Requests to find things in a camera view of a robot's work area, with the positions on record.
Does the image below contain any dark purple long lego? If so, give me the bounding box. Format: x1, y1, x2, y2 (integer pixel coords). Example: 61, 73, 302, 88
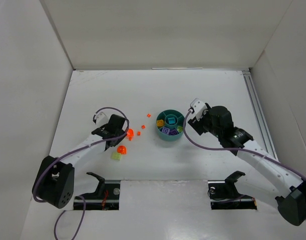
169, 129, 179, 136

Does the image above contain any lavender square lego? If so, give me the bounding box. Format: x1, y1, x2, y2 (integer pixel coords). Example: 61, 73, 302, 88
161, 127, 170, 135

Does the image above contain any yellow orange square lego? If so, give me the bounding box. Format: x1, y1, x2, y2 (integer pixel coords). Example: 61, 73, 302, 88
156, 119, 165, 128

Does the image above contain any teal oval lego piece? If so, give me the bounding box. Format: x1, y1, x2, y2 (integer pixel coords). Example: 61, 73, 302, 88
166, 116, 177, 125

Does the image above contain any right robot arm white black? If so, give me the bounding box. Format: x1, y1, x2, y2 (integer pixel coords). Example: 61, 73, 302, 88
183, 98, 306, 226

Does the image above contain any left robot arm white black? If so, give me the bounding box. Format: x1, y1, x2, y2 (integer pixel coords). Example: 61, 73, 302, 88
32, 112, 129, 209

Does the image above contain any orange round lego upper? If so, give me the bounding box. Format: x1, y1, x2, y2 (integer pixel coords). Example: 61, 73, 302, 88
127, 128, 134, 138

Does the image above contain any orange round lego lower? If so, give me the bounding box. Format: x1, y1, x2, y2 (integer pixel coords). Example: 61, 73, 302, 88
117, 145, 127, 155

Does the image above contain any teal round divided container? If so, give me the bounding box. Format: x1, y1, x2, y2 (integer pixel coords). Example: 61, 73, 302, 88
156, 109, 184, 142

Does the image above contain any light green lego lower left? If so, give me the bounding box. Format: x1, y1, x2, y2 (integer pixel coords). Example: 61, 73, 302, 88
111, 152, 122, 161

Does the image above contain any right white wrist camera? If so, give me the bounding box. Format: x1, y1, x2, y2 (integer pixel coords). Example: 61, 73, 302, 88
190, 98, 208, 121

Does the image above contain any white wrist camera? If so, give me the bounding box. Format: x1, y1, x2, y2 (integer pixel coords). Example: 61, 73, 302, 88
93, 112, 108, 125
190, 98, 208, 121

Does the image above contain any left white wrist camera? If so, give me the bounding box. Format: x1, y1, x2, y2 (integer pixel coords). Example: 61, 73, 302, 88
93, 112, 108, 125

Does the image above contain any aluminium rail right side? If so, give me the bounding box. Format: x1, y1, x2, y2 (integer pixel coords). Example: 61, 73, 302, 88
242, 70, 277, 158

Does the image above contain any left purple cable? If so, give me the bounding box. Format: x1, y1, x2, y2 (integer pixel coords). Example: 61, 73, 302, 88
32, 106, 130, 240

